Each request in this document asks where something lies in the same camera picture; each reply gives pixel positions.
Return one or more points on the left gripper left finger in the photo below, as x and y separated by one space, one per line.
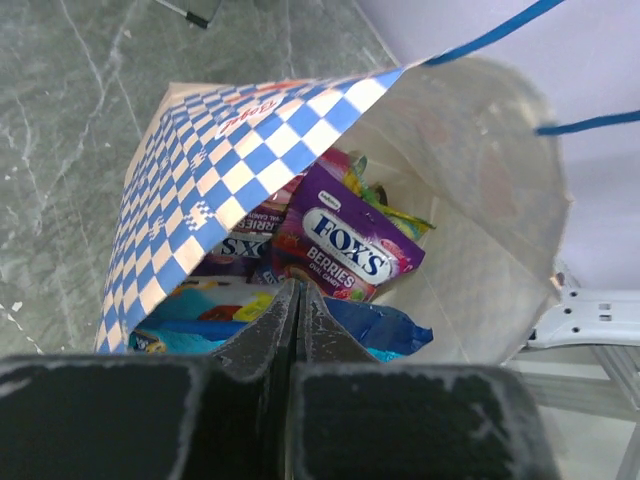
146 416

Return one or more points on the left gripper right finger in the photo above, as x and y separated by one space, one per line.
353 417

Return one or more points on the blue snack bag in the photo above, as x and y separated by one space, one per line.
280 325

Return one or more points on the blue checkered paper bag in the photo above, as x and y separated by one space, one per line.
436 188

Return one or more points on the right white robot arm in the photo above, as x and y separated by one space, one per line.
587 316

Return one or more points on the purple Fox's berries candy bag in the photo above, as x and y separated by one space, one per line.
333 238

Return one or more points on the yellow green candy wrapper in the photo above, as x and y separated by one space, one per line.
375 196

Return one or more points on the black marker pen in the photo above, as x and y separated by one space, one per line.
199 13

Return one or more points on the aluminium frame rail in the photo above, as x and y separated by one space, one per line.
590 415

